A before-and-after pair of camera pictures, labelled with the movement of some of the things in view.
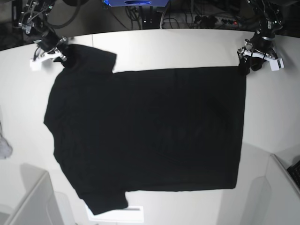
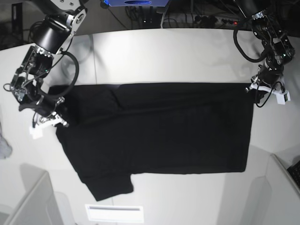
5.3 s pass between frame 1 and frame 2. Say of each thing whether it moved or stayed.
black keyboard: stayed
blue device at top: stayed
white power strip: stayed
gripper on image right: moved
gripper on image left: moved
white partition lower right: stayed
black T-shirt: moved
